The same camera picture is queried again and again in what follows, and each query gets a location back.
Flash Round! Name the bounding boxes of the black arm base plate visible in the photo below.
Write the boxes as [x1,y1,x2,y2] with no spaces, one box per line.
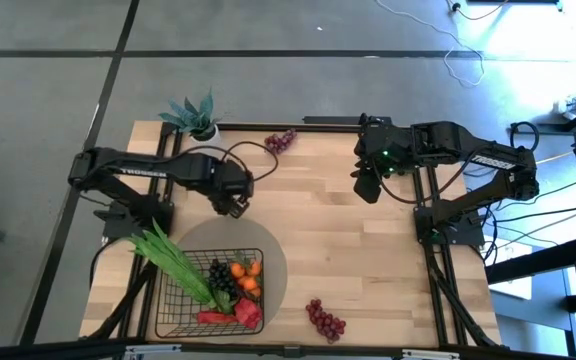
[414,206,485,247]
[93,199,175,240]

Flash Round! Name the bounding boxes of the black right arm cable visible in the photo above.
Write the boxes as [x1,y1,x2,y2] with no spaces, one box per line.
[375,149,474,205]

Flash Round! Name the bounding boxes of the black front crossbar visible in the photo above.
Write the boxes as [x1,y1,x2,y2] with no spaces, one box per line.
[0,338,576,360]

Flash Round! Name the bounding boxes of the black mount bar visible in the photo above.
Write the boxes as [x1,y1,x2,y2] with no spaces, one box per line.
[302,114,394,127]

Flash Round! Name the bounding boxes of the black metal table frame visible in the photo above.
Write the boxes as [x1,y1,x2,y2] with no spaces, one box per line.
[80,122,502,351]

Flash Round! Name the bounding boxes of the orange carrot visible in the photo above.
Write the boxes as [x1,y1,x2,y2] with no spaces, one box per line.
[240,275,265,300]

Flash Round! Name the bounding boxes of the black diagonal beam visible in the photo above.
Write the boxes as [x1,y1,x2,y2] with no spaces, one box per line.
[485,233,576,286]

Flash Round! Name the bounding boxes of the silver bracket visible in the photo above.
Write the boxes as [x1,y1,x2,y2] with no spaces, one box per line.
[123,343,185,359]
[400,348,462,360]

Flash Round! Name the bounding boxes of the black wire basket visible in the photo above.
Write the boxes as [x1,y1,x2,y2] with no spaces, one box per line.
[153,247,266,340]

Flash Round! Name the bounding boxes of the pale yellow floor cable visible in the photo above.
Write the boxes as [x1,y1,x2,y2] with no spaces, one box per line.
[537,151,576,166]

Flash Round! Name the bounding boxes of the white floor cable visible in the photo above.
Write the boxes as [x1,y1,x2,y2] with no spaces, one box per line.
[375,0,487,89]

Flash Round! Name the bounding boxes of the tangerine cluster with leaves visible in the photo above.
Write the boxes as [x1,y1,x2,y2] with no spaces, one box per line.
[228,252,264,281]

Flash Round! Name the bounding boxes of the red toy chili pepper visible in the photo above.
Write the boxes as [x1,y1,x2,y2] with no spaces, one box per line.
[196,309,239,326]

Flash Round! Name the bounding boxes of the black elbow cable loop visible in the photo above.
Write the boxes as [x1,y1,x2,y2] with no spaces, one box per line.
[510,120,540,151]

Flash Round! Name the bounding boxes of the red fruit with green leaf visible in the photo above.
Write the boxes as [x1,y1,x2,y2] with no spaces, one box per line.
[233,297,265,330]

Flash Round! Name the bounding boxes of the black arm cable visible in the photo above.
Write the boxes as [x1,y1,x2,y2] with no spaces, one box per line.
[375,149,474,205]
[220,140,280,184]

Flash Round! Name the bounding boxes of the red grape bunch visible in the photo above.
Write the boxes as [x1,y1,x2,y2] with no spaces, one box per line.
[305,298,348,345]
[263,128,299,156]

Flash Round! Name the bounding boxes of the green toy corn husk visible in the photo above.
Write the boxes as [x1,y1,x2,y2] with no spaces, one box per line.
[126,218,219,310]

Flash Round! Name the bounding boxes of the black cable with plug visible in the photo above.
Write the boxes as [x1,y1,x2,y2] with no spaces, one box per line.
[447,0,512,22]

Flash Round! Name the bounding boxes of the round grey placemat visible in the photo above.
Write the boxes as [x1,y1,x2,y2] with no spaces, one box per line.
[170,217,289,346]

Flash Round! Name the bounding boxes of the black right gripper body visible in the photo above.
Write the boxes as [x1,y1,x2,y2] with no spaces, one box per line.
[350,137,399,179]

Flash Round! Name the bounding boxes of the green plant in white pot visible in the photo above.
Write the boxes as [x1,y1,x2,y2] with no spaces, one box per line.
[157,87,223,150]

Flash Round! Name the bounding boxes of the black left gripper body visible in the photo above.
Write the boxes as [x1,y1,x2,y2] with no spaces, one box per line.
[206,158,255,200]

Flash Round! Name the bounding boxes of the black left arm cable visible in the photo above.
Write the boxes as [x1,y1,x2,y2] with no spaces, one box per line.
[220,140,280,184]

